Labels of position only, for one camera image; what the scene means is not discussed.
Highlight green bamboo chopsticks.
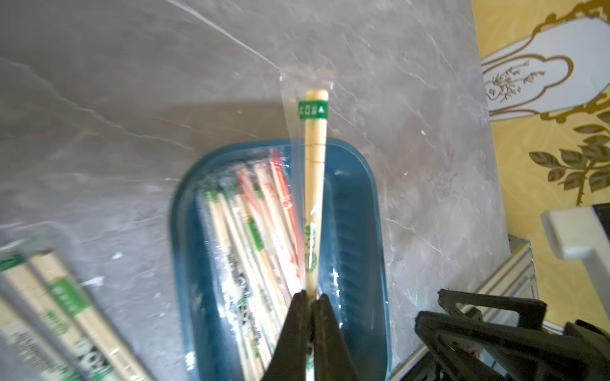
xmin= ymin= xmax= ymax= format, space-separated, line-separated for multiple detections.
xmin=30 ymin=250 xmax=154 ymax=380

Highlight green panda chopsticks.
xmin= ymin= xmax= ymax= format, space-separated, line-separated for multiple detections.
xmin=1 ymin=244 xmax=85 ymax=380

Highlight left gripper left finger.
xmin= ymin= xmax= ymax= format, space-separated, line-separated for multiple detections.
xmin=262 ymin=291 xmax=311 ymax=381

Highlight red leaf wrapped chopsticks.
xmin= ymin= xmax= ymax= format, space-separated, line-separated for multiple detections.
xmin=234 ymin=160 xmax=302 ymax=305

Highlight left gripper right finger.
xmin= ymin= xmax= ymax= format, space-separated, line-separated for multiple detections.
xmin=311 ymin=295 xmax=360 ymax=381

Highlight teal plastic storage box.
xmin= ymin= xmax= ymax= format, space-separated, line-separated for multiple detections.
xmin=168 ymin=139 xmax=392 ymax=380

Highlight panda wrapped chopsticks left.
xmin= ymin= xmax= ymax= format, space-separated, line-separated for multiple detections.
xmin=200 ymin=187 xmax=271 ymax=380

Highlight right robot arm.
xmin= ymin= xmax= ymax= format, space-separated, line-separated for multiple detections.
xmin=416 ymin=203 xmax=609 ymax=380

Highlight green label chopsticks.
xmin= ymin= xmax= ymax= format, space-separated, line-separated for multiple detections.
xmin=281 ymin=66 xmax=335 ymax=303

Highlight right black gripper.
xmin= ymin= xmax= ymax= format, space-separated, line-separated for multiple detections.
xmin=415 ymin=289 xmax=609 ymax=380

